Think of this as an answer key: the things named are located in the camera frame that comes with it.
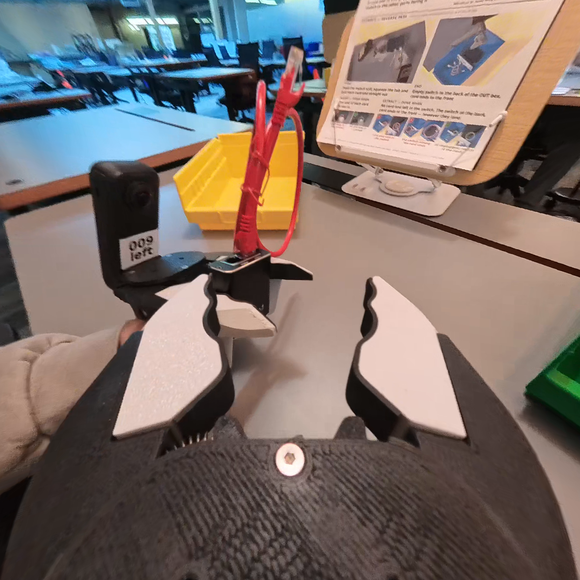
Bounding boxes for printed instruction sheet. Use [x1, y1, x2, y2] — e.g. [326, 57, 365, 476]
[316, 0, 565, 172]

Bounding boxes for black ethernet splitter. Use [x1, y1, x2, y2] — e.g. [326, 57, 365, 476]
[206, 248, 272, 318]

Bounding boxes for wooden clipboard board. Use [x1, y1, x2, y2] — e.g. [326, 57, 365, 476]
[317, 0, 580, 186]

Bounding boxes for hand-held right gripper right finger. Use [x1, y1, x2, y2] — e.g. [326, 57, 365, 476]
[345, 276, 467, 447]

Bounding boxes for person's left hand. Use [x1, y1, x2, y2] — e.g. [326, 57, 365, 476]
[119, 318, 147, 347]

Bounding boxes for yellow plastic bin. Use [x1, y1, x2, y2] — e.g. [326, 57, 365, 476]
[173, 131, 305, 231]

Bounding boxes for green plastic bin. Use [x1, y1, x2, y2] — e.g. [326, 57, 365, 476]
[525, 335, 580, 427]

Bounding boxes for grey table with orange edge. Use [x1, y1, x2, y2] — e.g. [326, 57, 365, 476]
[0, 105, 254, 211]

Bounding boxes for white stand base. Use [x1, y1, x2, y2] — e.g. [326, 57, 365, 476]
[341, 165, 462, 217]

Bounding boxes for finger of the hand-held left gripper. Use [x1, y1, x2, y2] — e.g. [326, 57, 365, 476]
[217, 295, 278, 359]
[267, 256, 314, 282]

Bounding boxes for red ethernet cable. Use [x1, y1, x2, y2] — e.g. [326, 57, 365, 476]
[233, 45, 305, 256]

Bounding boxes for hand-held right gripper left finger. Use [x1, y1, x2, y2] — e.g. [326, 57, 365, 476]
[111, 274, 235, 441]

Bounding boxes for person's left forearm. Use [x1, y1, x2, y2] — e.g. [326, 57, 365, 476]
[0, 326, 137, 495]

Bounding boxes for rows of background desks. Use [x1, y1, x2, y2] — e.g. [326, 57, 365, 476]
[0, 41, 327, 123]

